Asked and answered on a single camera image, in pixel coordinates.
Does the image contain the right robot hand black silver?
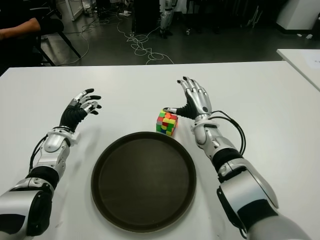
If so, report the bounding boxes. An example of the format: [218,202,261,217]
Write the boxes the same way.
[161,76,213,120]

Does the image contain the left robot hand black silver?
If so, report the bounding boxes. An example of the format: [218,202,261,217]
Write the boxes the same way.
[59,87,103,132]

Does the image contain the multicoloured Rubik's cube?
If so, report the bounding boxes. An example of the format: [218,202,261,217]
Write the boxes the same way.
[155,109,180,138]

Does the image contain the person's bare forearm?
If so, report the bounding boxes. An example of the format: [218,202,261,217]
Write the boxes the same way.
[0,18,42,40]

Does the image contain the dark brown round plate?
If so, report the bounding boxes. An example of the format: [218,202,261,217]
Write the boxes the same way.
[90,131,197,227]

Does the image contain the white humanoid robot legs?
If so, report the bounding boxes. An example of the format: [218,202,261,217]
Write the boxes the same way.
[159,0,175,39]

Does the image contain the black chair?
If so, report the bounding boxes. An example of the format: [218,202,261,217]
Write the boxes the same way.
[32,17,82,67]

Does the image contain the black pillar cabinet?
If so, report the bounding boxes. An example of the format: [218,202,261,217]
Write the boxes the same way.
[133,0,161,33]

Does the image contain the white glass display cabinet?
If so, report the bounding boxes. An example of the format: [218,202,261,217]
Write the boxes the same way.
[55,0,85,22]

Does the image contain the white side table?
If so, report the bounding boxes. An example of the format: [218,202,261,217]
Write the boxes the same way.
[276,48,320,92]

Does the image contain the white cabinet with black base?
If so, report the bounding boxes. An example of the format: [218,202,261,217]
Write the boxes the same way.
[274,0,320,32]

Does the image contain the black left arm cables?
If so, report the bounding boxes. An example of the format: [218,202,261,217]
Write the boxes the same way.
[29,134,48,173]

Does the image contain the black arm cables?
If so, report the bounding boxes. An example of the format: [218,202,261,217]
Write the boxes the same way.
[211,110,247,155]
[29,134,48,173]

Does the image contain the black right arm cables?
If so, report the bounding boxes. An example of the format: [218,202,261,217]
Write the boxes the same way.
[211,110,247,155]

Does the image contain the thin white floor cable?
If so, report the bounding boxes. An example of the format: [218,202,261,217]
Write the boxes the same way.
[66,18,101,64]

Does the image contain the tangled white floor cable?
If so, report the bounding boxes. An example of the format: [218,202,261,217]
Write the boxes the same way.
[116,18,176,65]

